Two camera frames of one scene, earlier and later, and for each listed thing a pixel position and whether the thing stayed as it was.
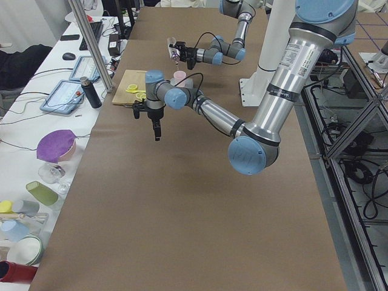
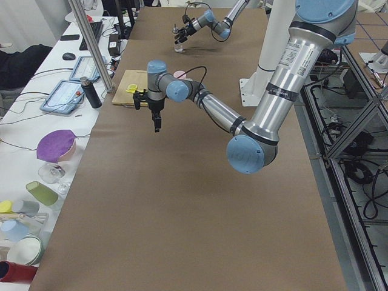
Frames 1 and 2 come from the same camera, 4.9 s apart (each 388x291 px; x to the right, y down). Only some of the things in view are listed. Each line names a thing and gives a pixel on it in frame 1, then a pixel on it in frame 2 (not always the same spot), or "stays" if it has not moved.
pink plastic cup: (179, 76) stays
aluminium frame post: (91, 45) stays
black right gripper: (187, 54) -> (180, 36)
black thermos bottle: (91, 93) stays
